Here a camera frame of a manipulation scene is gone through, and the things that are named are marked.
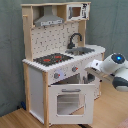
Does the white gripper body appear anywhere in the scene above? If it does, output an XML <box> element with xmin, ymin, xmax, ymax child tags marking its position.
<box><xmin>85</xmin><ymin>59</ymin><xmax>114</xmax><ymax>82</ymax></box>

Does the white oven door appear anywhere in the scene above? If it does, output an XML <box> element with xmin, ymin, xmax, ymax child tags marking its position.
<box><xmin>49</xmin><ymin>84</ymin><xmax>94</xmax><ymax>124</ymax></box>

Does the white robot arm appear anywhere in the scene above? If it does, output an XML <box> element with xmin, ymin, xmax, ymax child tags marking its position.
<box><xmin>85</xmin><ymin>53</ymin><xmax>128</xmax><ymax>92</ymax></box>

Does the wooden toy kitchen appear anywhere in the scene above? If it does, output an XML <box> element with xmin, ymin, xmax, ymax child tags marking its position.
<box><xmin>22</xmin><ymin>2</ymin><xmax>105</xmax><ymax>127</ymax></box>

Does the right red stove knob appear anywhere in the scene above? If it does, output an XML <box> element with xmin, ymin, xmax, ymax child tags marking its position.
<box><xmin>71</xmin><ymin>66</ymin><xmax>79</xmax><ymax>73</ymax></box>

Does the red stove knob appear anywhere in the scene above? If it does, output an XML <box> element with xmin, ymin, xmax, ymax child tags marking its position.
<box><xmin>54</xmin><ymin>73</ymin><xmax>60</xmax><ymax>79</ymax></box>
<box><xmin>71</xmin><ymin>66</ymin><xmax>79</xmax><ymax>73</ymax></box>

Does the grey toy sink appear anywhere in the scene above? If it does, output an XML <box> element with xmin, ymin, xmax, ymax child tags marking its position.
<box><xmin>65</xmin><ymin>47</ymin><xmax>95</xmax><ymax>56</ymax></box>

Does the black toy faucet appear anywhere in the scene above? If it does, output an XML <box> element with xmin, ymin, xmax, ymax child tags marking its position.
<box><xmin>67</xmin><ymin>33</ymin><xmax>82</xmax><ymax>49</ymax></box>

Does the left red stove knob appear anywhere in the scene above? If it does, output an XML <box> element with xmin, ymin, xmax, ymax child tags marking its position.
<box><xmin>54</xmin><ymin>73</ymin><xmax>60</xmax><ymax>79</ymax></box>

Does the black toy stovetop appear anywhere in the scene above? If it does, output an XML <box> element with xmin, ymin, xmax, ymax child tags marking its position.
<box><xmin>34</xmin><ymin>53</ymin><xmax>71</xmax><ymax>67</ymax></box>

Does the toy microwave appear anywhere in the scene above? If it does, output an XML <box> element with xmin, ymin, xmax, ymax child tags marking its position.
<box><xmin>67</xmin><ymin>3</ymin><xmax>90</xmax><ymax>21</ymax></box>

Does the grey range hood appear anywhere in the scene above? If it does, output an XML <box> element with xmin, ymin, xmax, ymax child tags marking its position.
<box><xmin>34</xmin><ymin>6</ymin><xmax>64</xmax><ymax>27</ymax></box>

